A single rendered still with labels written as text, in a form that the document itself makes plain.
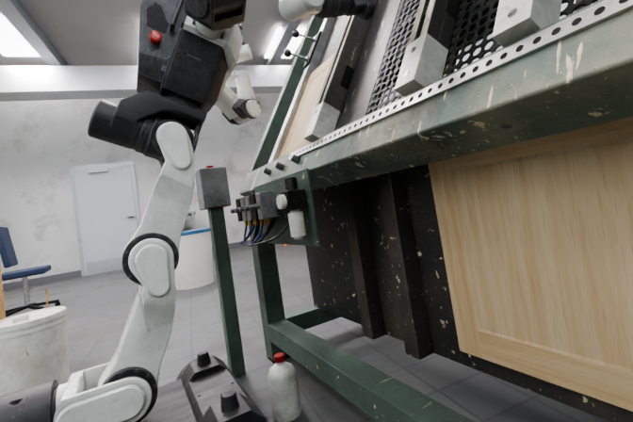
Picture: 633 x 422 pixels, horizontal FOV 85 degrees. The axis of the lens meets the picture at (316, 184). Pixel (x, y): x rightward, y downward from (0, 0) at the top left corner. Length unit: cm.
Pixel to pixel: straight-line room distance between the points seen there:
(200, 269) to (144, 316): 302
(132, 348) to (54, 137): 775
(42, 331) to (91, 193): 629
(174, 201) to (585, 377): 105
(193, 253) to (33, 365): 219
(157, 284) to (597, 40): 101
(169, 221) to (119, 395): 44
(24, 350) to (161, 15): 161
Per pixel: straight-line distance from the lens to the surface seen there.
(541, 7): 68
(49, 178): 859
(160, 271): 105
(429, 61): 82
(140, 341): 112
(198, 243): 407
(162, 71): 114
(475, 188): 93
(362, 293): 131
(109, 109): 114
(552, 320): 92
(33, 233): 860
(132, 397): 111
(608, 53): 56
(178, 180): 108
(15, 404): 119
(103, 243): 825
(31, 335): 216
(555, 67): 58
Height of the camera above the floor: 70
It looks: 3 degrees up
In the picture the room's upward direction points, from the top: 9 degrees counter-clockwise
